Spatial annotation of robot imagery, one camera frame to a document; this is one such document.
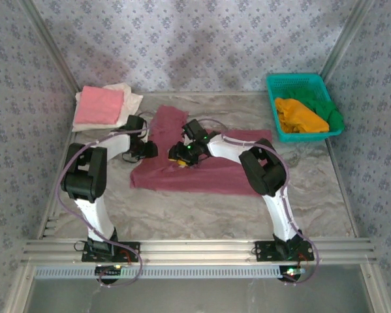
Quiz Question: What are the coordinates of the grey slotted cable duct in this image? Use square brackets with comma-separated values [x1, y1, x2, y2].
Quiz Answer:
[34, 265, 281, 280]

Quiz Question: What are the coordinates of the green t-shirt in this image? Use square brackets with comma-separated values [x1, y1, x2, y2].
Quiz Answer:
[285, 87, 345, 131]

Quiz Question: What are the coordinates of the cream folded t-shirt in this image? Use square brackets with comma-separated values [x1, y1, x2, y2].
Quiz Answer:
[71, 82, 144, 132]

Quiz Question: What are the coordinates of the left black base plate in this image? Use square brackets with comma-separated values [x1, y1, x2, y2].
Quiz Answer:
[81, 241, 141, 263]

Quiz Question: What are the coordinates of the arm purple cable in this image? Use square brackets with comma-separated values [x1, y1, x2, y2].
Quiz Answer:
[198, 117, 321, 285]
[57, 110, 157, 288]

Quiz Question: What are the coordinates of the teal plastic basket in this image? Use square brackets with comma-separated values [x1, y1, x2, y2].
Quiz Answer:
[266, 73, 345, 143]

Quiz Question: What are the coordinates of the orange t-shirt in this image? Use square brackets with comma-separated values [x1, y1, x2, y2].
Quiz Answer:
[274, 97, 331, 134]

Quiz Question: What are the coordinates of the right controller board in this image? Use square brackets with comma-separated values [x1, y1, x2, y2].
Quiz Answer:
[279, 265, 305, 283]

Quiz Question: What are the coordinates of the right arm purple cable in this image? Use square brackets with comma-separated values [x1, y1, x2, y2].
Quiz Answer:
[198, 117, 321, 285]

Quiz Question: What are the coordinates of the right aluminium frame post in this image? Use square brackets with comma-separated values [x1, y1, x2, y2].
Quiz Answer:
[321, 0, 377, 82]

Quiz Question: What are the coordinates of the controller board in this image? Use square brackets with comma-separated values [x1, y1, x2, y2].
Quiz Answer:
[95, 264, 123, 284]
[279, 265, 305, 283]

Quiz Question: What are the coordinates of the pink folded t-shirt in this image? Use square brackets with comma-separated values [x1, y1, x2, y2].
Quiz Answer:
[74, 85, 125, 125]

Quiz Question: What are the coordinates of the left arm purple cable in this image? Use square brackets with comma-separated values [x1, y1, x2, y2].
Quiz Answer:
[57, 110, 157, 288]

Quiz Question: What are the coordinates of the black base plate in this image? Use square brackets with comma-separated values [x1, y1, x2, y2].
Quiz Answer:
[81, 241, 141, 263]
[254, 240, 315, 263]

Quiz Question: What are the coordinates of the maroon printed t-shirt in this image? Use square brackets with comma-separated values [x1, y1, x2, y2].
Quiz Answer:
[129, 104, 274, 197]

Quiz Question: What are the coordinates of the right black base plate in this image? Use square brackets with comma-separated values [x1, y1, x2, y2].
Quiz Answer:
[254, 240, 315, 263]

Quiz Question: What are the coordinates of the left aluminium frame post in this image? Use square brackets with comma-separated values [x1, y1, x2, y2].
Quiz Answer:
[18, 0, 80, 95]

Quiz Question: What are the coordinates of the aluminium frame leg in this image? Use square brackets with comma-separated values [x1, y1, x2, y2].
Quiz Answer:
[4, 263, 35, 313]
[360, 263, 387, 313]

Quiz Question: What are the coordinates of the aluminium mounting rail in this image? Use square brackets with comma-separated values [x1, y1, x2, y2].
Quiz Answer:
[21, 239, 377, 265]

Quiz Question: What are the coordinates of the aluminium frame post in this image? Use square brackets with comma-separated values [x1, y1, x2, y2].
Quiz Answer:
[18, 0, 80, 95]
[321, 0, 377, 82]

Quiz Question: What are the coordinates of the left controller board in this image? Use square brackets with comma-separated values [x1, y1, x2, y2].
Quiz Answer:
[95, 264, 123, 284]

